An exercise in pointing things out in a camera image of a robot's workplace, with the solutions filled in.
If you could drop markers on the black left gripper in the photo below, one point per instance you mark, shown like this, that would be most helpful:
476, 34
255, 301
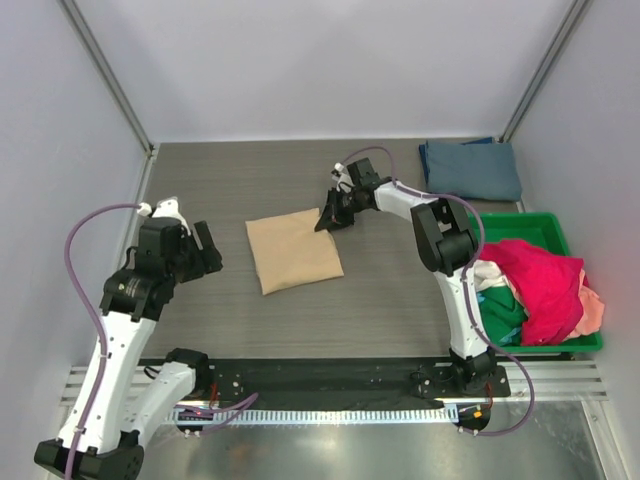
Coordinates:
209, 261

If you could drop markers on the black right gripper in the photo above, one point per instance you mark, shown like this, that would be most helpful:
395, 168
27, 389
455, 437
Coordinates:
333, 218

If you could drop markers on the beige t shirt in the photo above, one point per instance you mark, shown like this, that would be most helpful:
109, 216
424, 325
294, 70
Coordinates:
288, 252

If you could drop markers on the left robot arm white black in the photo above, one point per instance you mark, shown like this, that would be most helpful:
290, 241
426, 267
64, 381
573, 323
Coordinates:
104, 436

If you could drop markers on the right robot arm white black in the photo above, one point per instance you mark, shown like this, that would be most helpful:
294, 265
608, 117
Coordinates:
447, 246

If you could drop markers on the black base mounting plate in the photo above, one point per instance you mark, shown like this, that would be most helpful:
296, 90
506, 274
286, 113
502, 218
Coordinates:
346, 384

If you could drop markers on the folded grey-blue t shirt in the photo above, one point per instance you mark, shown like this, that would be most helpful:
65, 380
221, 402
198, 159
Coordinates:
479, 170

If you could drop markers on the white t shirt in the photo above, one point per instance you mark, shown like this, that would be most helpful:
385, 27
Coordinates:
487, 274

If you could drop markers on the green t shirt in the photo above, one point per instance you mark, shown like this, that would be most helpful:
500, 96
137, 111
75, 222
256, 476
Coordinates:
502, 316

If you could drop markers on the green plastic bin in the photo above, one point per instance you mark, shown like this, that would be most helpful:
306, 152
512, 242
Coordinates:
544, 231

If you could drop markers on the magenta t shirt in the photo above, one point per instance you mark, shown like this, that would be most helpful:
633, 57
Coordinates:
548, 286

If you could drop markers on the salmon pink t shirt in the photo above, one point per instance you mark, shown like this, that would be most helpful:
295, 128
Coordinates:
593, 310

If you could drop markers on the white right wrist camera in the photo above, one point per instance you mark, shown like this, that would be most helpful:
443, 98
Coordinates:
342, 178

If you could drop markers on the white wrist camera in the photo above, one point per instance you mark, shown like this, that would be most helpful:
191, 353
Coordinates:
167, 208
342, 178

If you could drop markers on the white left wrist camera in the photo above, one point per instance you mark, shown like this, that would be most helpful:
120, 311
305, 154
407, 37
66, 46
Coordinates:
167, 208

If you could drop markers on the slotted cable duct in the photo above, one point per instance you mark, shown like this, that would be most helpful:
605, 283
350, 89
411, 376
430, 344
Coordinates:
447, 414

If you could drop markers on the aluminium extrusion rail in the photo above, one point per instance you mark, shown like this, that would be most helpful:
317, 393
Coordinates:
552, 381

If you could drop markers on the left aluminium frame post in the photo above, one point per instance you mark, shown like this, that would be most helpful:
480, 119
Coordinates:
95, 53

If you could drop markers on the aluminium frame post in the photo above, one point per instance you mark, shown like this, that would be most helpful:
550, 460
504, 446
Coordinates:
95, 53
561, 38

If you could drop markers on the right aluminium frame post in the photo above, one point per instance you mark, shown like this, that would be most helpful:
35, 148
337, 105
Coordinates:
561, 38

